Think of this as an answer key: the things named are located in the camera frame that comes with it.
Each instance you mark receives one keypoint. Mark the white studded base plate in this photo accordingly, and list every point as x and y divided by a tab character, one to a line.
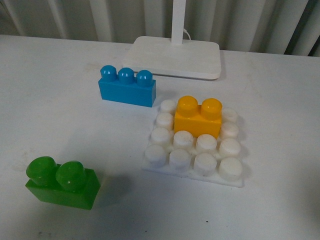
205	158

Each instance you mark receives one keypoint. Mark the yellow two-stud block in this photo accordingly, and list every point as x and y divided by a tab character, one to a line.
198	119

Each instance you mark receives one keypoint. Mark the blue three-stud block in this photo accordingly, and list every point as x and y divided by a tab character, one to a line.
126	86

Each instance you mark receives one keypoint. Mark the green two-stud block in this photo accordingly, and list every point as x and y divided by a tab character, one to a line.
68	184

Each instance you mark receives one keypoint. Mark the white desk lamp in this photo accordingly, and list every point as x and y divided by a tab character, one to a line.
175	56

